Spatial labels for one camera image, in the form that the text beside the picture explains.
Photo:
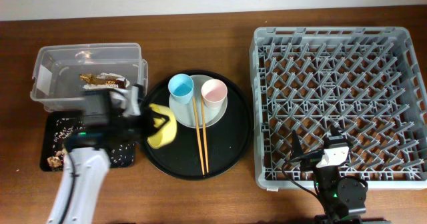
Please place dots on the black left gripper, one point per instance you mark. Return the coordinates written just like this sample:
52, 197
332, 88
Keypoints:
141, 124

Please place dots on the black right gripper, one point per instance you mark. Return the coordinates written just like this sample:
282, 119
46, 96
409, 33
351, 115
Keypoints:
296, 150

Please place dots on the yellow plastic bowl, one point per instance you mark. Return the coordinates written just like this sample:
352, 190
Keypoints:
168, 133

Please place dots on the peanut shells and rice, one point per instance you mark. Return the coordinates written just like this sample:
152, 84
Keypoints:
56, 159

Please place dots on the light blue plastic cup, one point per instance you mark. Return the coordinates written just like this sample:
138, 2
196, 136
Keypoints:
181, 88

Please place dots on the wooden chopstick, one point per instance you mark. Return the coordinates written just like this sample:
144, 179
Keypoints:
204, 135
198, 135

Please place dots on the white tissue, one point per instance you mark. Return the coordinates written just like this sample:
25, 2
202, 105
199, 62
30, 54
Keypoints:
100, 86

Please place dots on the pink plastic cup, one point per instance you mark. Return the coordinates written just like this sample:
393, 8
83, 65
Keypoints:
214, 92

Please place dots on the gold coffee sachet wrapper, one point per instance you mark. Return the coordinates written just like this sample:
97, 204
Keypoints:
103, 80

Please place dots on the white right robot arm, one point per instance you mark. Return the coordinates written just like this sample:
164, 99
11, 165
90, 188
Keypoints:
342, 197

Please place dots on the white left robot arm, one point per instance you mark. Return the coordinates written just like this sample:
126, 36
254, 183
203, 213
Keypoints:
110, 117

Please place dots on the grey dishwasher rack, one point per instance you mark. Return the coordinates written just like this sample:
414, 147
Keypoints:
365, 81

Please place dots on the clear plastic waste bin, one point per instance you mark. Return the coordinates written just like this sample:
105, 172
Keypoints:
63, 72

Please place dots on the light grey round plate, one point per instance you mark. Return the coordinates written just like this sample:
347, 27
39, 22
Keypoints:
184, 113

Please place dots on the black rectangular tray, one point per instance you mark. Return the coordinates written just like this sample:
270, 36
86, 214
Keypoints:
116, 154

